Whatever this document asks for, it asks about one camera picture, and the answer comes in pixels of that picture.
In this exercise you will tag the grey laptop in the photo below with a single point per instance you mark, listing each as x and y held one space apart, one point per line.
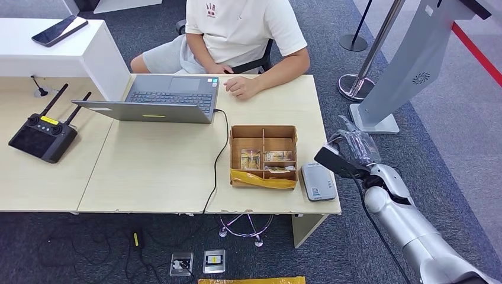
172 94

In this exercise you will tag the floor socket with plug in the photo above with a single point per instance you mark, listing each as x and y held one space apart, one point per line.
181 265

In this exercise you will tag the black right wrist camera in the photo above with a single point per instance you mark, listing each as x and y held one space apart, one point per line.
333 160

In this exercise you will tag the black remote controller with antennas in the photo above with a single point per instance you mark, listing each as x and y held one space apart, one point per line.
41 141

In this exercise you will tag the chrome stool base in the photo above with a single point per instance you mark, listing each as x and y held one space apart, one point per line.
258 242

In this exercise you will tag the floor socket with yellow label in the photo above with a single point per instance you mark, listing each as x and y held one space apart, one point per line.
214 261

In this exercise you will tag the large room key card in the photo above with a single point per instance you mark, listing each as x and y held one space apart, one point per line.
250 159

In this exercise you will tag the white counter block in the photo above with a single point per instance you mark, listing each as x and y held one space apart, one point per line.
62 53

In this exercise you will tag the white card reader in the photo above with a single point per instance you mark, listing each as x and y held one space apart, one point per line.
318 183

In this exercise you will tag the cardboard divider box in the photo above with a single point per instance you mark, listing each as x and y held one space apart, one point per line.
246 135

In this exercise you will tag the person's right hand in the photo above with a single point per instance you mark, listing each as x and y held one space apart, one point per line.
220 69

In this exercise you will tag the yellow floor tape strip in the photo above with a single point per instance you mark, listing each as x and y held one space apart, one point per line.
253 280

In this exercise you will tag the person's left forearm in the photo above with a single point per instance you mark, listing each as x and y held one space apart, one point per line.
284 72

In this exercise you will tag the beige desk leg panel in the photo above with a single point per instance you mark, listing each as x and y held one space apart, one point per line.
306 229

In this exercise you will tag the person's left hand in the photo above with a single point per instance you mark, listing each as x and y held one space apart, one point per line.
243 87

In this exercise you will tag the red barrier belt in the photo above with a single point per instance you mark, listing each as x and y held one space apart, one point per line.
480 57

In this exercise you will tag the black smartphone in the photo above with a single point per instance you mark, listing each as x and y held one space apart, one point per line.
59 30

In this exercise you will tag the small black desk antenna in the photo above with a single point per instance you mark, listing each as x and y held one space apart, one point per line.
42 93

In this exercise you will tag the person's right forearm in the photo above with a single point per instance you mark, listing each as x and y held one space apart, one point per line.
198 51

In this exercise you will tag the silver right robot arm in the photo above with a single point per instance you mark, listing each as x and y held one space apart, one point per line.
415 235

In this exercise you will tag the person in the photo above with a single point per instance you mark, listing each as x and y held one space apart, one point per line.
239 27

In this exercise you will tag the grey kiosk stand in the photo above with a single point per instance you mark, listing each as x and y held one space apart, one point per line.
408 62

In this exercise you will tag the chrome stanchion post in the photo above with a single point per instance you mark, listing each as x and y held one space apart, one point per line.
357 87

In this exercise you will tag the yellow tape on box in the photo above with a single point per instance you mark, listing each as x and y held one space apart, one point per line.
257 181

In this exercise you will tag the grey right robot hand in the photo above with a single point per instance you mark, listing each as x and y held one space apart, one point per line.
360 151

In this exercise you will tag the black stanchion post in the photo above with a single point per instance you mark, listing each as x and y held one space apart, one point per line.
352 42

